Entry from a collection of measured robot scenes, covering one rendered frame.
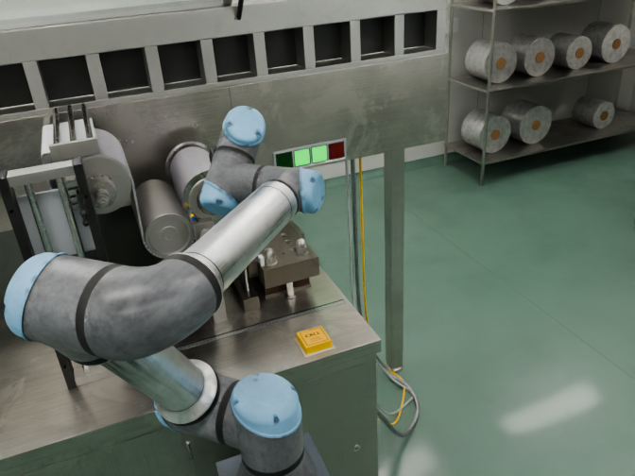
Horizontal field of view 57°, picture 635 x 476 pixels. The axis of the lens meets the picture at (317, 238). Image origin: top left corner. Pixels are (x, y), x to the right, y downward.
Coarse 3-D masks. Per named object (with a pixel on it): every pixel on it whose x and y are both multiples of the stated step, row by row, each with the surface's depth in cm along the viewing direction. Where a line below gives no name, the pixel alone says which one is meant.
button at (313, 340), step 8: (320, 328) 150; (304, 336) 148; (312, 336) 148; (320, 336) 147; (328, 336) 147; (304, 344) 145; (312, 344) 145; (320, 344) 145; (328, 344) 146; (312, 352) 145
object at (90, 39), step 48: (288, 0) 166; (336, 0) 171; (384, 0) 177; (432, 0) 183; (0, 48) 145; (48, 48) 149; (96, 48) 153; (144, 48) 158; (192, 48) 169; (240, 48) 174; (288, 48) 180; (336, 48) 185; (384, 48) 191; (432, 48) 192; (0, 96) 156; (48, 96) 160; (96, 96) 158; (144, 96) 162
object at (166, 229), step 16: (144, 192) 159; (160, 192) 156; (144, 208) 152; (160, 208) 147; (176, 208) 149; (144, 224) 147; (160, 224) 145; (176, 224) 146; (160, 240) 147; (176, 240) 148; (192, 240) 149
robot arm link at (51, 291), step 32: (64, 256) 74; (32, 288) 70; (64, 288) 69; (32, 320) 70; (64, 320) 68; (64, 352) 75; (160, 352) 88; (160, 384) 90; (192, 384) 97; (224, 384) 105; (160, 416) 106; (192, 416) 100
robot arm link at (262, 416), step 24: (240, 384) 103; (264, 384) 103; (288, 384) 104; (240, 408) 98; (264, 408) 99; (288, 408) 99; (216, 432) 102; (240, 432) 100; (264, 432) 98; (288, 432) 100; (264, 456) 101; (288, 456) 102
